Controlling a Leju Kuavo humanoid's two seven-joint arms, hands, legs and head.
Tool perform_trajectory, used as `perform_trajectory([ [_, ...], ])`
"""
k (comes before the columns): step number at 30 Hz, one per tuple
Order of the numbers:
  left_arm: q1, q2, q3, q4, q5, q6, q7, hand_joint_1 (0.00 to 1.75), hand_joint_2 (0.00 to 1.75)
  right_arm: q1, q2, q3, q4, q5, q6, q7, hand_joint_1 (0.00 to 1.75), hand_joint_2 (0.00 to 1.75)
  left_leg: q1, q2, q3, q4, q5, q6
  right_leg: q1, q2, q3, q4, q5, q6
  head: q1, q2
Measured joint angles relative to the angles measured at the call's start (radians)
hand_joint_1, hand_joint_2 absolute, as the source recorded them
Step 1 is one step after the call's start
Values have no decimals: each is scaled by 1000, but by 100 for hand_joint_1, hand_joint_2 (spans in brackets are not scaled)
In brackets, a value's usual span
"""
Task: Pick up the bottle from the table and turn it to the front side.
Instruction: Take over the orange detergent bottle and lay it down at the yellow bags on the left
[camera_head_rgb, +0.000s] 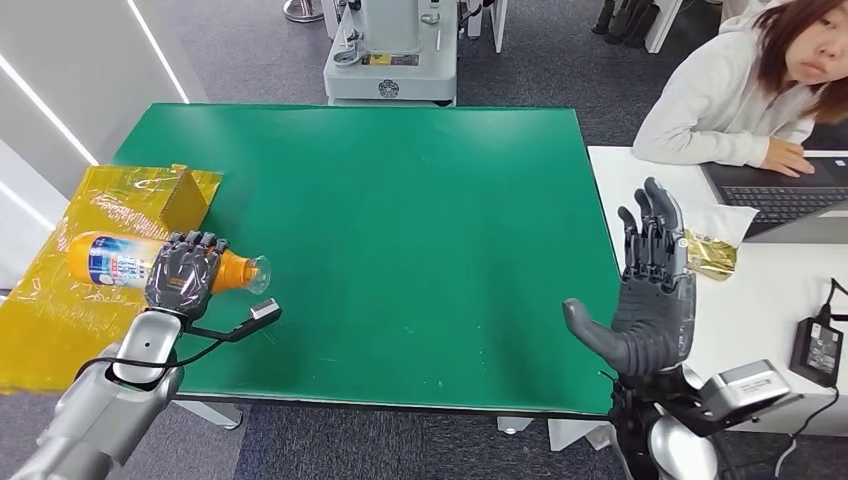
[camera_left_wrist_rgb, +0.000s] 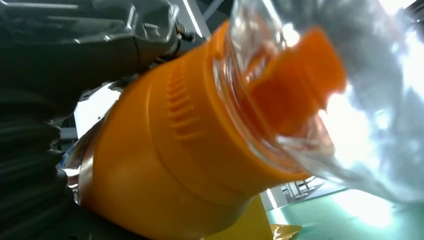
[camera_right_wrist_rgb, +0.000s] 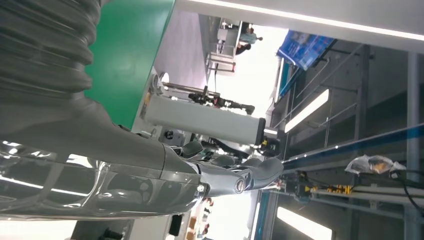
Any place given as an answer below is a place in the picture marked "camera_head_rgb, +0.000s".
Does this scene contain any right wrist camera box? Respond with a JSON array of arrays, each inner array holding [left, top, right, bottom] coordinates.
[[688, 359, 804, 433]]

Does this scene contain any yellow taped cardboard box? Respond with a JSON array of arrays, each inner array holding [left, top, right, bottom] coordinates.
[[0, 164, 225, 397]]

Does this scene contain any white machine base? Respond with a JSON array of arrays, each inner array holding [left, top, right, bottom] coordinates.
[[322, 0, 460, 107]]

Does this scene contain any gold and white snack bag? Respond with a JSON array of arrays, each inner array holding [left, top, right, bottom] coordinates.
[[680, 203, 760, 282]]

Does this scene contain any dark laptop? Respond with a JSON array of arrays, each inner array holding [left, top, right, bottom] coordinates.
[[700, 150, 848, 245]]

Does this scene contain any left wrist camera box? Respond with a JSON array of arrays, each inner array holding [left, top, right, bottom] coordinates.
[[185, 298, 284, 344]]

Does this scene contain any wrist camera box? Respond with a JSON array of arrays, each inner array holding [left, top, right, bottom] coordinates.
[[688, 359, 804, 433], [185, 298, 284, 344]]

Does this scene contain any white desk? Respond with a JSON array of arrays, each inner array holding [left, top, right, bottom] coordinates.
[[586, 145, 848, 439]]

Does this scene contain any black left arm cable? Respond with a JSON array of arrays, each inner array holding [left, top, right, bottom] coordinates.
[[74, 317, 234, 393]]

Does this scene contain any black adapter cable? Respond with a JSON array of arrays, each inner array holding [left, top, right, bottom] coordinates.
[[773, 387, 843, 480], [820, 278, 848, 326]]

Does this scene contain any chrome stand base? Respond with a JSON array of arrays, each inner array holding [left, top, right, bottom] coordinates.
[[283, 0, 326, 24]]

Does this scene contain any green table mat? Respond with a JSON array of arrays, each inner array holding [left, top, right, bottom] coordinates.
[[111, 102, 624, 419]]

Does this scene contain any orange detergent bottle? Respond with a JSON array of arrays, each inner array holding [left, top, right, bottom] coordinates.
[[66, 230, 273, 297]]

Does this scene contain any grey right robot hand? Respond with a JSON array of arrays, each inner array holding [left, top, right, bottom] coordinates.
[[562, 176, 698, 386]]

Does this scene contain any person's hand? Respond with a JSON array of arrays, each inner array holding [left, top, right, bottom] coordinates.
[[760, 137, 817, 178]]

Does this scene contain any black power adapter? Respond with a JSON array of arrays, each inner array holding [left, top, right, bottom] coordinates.
[[789, 316, 846, 390]]

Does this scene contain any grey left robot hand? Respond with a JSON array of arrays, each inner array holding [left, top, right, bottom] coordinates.
[[144, 229, 230, 317]]

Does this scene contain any white table foot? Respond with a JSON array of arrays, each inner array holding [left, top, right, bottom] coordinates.
[[548, 418, 614, 453], [173, 399, 245, 431], [496, 415, 535, 437]]

